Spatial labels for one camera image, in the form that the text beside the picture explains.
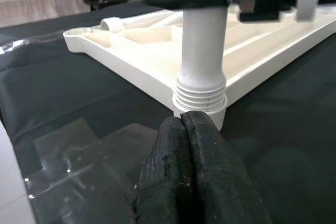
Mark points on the black tablecloth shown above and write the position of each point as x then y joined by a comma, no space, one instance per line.
78,90

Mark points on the clear tape piece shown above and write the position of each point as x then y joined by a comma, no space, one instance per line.
78,169
15,44

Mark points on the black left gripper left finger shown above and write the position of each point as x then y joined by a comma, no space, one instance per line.
168,169

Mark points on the beige cloth covered table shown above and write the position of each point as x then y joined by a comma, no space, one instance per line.
39,9

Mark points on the white plastic children table top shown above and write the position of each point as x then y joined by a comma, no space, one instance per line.
147,58

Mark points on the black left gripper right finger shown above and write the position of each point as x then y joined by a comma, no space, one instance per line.
223,182

